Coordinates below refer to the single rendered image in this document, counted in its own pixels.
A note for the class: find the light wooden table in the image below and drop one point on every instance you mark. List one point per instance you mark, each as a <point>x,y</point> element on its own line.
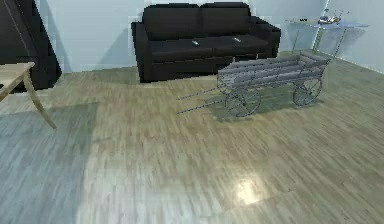
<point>13,75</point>

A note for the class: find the glass side table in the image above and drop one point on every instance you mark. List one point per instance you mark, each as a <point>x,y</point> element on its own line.
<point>328,26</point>

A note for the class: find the small dark object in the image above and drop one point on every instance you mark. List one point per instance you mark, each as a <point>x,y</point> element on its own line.
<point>303,20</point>

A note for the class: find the grey remote control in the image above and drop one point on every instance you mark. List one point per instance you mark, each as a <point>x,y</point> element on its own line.
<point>195,42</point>
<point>237,39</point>

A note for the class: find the black cabinet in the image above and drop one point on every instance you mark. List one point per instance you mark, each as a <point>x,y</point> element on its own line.
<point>23,36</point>

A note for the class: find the black sofa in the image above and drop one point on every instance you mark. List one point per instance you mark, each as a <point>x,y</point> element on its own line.
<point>186,50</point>

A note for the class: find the grey wooden cart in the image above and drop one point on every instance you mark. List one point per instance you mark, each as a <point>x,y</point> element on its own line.
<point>266,71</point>

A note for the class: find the grey cluttered object pile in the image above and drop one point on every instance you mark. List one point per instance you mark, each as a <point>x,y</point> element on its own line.
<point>329,19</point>

